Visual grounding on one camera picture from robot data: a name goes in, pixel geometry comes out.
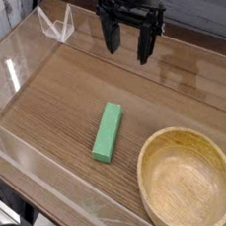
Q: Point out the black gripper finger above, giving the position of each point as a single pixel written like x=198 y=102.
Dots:
x=111 y=31
x=146 y=43

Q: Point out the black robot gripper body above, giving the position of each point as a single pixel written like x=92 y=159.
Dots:
x=135 y=12

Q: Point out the green rectangular block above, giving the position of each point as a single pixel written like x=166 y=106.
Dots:
x=107 y=132

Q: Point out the brown wooden bowl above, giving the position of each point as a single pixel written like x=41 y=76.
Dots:
x=181 y=176

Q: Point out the clear acrylic enclosure walls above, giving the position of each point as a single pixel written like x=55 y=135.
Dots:
x=56 y=78

